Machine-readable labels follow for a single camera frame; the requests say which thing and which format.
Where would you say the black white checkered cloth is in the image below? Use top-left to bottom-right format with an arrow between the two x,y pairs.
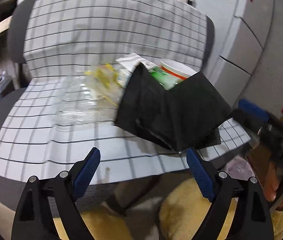
0,0 -> 252,185

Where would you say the yellow clear plastic wrapper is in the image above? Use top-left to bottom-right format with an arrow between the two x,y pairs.
84,64 -> 123,107

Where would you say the white paper napkin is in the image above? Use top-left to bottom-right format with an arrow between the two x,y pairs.
115,52 -> 157,73

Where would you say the clear plastic food container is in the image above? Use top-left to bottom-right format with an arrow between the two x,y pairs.
54,76 -> 118,126

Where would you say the green plastic bottle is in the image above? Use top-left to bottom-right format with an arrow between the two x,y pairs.
149,67 -> 183,90

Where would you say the clear oil jug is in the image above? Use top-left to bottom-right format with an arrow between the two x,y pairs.
0,72 -> 15,100

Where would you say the yellow floor mat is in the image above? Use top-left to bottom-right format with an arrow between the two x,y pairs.
54,177 -> 240,240

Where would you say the person's right hand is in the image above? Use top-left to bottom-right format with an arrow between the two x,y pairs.
263,162 -> 283,210

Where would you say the red white instant noodle cup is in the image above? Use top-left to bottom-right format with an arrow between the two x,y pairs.
160,59 -> 197,80

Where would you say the trash bin with pink bag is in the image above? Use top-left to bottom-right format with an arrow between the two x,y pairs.
225,155 -> 255,180

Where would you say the grey refrigerator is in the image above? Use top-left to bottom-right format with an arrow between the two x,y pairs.
196,0 -> 283,112

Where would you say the grey office chair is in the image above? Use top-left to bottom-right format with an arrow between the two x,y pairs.
0,0 -> 216,217

